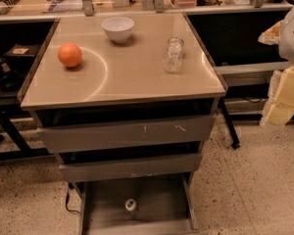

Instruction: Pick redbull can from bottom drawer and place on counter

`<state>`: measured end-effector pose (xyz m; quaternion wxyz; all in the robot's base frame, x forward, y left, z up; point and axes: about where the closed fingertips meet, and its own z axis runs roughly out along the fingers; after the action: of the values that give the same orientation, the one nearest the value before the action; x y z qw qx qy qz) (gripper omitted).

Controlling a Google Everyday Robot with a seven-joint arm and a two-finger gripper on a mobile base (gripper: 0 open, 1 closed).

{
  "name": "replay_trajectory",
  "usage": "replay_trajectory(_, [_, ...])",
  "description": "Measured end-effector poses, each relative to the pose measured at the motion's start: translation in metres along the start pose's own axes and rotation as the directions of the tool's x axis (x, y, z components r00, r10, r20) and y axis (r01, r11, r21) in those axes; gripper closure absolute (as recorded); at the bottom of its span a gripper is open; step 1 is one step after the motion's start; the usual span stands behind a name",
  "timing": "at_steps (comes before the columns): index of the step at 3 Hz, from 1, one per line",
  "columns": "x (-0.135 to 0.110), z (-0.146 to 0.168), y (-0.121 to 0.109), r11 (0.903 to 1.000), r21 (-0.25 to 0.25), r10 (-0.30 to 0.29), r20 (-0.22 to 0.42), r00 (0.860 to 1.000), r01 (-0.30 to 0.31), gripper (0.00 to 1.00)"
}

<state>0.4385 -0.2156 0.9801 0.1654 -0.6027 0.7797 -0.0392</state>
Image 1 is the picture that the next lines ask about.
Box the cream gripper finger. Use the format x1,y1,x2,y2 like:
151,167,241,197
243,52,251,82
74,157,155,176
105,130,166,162
258,22,282,45
261,64,294,126

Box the grey middle drawer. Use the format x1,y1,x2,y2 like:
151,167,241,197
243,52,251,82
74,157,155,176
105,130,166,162
60,153,202,182

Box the grey bottom drawer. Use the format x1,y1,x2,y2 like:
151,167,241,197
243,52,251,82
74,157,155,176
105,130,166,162
78,174,199,235

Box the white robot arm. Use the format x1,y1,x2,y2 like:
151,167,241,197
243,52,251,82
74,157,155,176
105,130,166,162
258,6,294,126

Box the clear plastic bottle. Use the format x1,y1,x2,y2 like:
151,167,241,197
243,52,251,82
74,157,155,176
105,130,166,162
164,35,184,73

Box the grey drawer cabinet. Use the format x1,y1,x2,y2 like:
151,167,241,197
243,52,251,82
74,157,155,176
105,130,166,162
17,11,228,235

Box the silver redbull can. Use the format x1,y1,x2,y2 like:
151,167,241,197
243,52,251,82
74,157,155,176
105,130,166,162
124,199,138,219

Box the white bowl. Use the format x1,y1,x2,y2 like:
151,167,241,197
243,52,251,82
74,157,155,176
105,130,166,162
102,17,134,43

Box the black cable on floor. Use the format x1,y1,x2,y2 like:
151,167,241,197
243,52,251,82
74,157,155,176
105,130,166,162
65,183,81,215

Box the black box with label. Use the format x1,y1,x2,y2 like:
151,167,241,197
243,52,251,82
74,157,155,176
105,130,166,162
3,44,40,66

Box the orange fruit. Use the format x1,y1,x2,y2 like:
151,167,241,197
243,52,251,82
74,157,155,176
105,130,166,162
58,43,82,68

